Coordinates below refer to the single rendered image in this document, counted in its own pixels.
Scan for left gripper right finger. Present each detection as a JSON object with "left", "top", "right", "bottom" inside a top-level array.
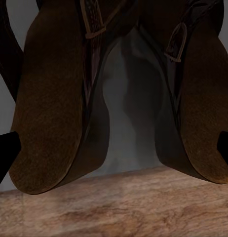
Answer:
[{"left": 217, "top": 131, "right": 228, "bottom": 164}]

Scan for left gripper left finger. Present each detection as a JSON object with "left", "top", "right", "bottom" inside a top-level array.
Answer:
[{"left": 0, "top": 131, "right": 21, "bottom": 184}]

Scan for sandal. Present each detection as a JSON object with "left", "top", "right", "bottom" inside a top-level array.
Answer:
[
  {"left": 131, "top": 0, "right": 228, "bottom": 184},
  {"left": 0, "top": 0, "right": 144, "bottom": 195}
]

